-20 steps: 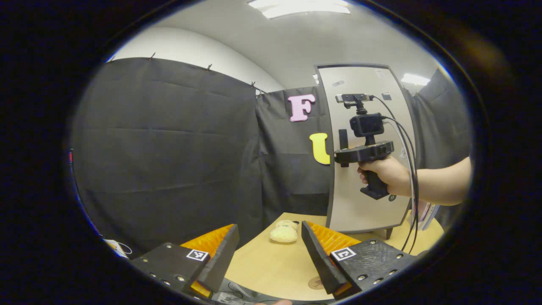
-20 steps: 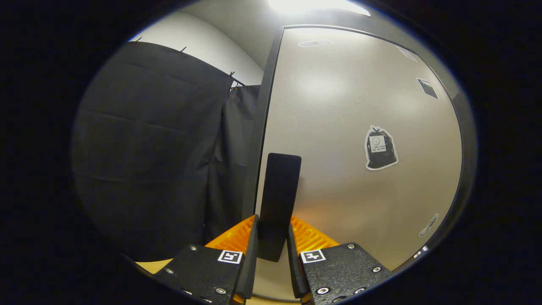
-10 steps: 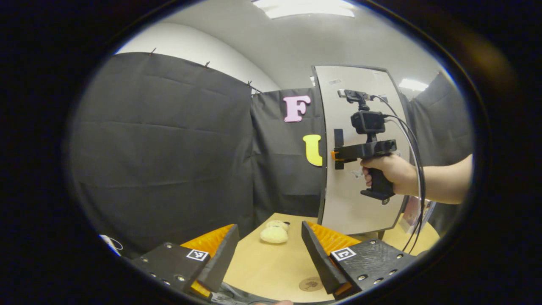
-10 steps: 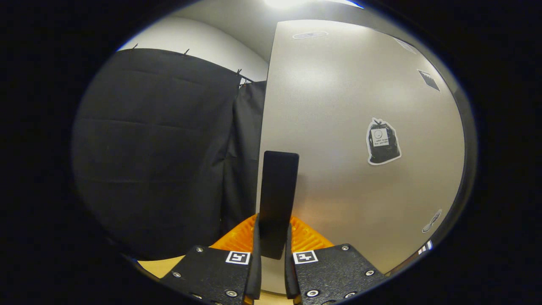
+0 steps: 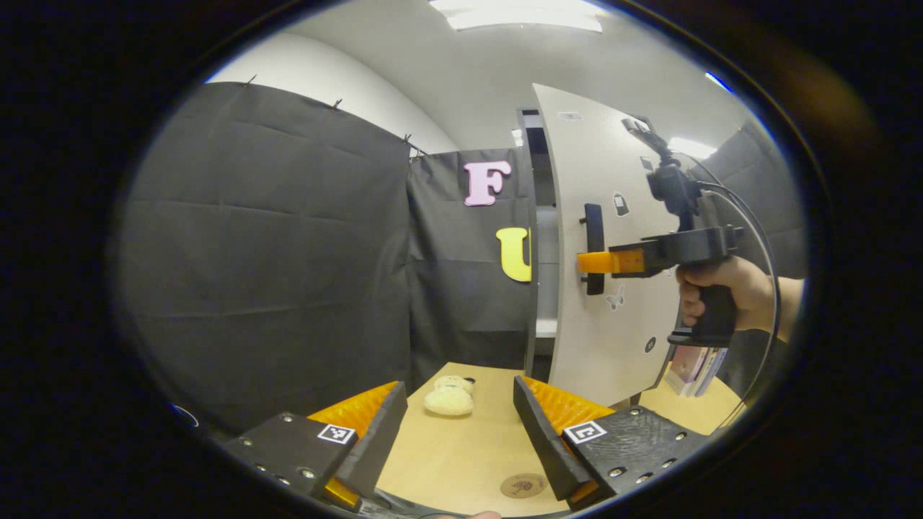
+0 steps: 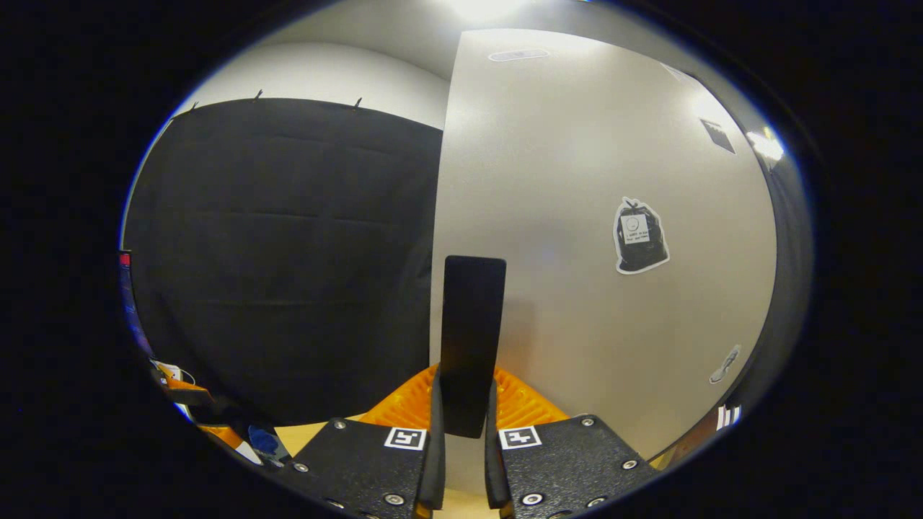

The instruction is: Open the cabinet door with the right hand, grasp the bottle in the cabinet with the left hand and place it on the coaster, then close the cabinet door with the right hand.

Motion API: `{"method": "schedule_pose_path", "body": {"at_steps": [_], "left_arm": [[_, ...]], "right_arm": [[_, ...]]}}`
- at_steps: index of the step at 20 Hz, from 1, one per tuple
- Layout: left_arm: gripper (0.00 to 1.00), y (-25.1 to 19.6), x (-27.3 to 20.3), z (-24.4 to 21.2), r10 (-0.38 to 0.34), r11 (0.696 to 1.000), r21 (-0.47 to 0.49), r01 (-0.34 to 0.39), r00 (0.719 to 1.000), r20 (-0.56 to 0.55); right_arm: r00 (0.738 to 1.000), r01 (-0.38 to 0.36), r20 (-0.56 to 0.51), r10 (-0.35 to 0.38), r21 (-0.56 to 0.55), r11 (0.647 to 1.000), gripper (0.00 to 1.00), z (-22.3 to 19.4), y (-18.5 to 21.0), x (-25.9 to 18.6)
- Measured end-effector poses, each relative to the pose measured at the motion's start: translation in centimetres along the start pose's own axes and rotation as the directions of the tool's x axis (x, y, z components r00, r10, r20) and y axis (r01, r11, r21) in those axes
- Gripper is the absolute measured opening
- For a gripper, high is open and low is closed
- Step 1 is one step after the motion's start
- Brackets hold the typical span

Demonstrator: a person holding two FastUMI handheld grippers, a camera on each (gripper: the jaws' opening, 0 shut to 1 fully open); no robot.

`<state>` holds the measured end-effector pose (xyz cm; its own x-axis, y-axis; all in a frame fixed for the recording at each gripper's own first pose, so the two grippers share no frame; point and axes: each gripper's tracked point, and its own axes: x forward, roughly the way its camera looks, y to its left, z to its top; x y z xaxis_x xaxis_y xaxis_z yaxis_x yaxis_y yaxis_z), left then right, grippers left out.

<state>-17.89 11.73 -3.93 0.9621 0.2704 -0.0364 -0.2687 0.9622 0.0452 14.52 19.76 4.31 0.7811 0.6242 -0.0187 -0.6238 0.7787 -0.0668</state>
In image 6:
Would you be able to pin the blue round object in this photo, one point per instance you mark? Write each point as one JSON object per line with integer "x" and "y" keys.
{"x": 265, "y": 441}

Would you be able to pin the beige cabinet door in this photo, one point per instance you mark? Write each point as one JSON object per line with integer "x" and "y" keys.
{"x": 577, "y": 180}

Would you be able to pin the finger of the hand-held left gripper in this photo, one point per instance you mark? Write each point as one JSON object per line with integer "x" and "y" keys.
{"x": 216, "y": 422}
{"x": 189, "y": 396}

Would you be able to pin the ceiling light panel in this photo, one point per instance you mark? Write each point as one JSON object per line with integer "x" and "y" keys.
{"x": 482, "y": 9}

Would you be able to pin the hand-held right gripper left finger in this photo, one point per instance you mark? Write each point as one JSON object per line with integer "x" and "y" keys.
{"x": 360, "y": 468}

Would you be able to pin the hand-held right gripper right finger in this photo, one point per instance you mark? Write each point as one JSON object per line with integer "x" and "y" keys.
{"x": 570, "y": 468}

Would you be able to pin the black backdrop cloth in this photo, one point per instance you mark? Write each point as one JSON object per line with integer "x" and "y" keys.
{"x": 288, "y": 252}

